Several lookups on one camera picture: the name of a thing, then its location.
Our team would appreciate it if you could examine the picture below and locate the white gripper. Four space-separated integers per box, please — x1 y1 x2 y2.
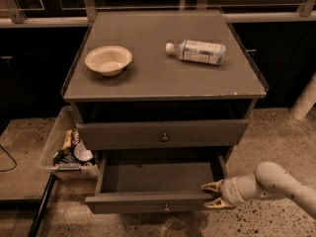
200 177 245 209

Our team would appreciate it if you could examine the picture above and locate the grey drawer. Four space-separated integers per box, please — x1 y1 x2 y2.
76 119 249 150
85 148 226 214

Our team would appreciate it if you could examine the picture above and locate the grey top drawer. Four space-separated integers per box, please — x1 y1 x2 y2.
76 119 249 150

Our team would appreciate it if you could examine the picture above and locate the grey drawer cabinet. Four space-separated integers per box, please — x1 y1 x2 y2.
60 10 269 170

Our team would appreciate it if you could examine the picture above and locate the clear plastic water bottle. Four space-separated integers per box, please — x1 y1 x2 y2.
165 39 226 66

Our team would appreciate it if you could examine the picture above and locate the white cup in bin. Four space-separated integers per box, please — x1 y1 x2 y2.
74 142 93 162

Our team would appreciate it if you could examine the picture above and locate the snack bag in bin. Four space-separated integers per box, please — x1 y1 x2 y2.
62 129 80 149

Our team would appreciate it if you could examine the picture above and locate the clear plastic storage bin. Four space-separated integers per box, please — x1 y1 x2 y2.
40 106 99 181

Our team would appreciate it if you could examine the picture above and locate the metal railing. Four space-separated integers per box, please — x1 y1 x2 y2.
1 0 316 28

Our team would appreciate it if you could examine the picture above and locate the white post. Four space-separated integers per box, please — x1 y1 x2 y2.
290 72 316 120

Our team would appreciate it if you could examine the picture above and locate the black floor cable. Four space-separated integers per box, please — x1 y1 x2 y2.
0 144 18 173

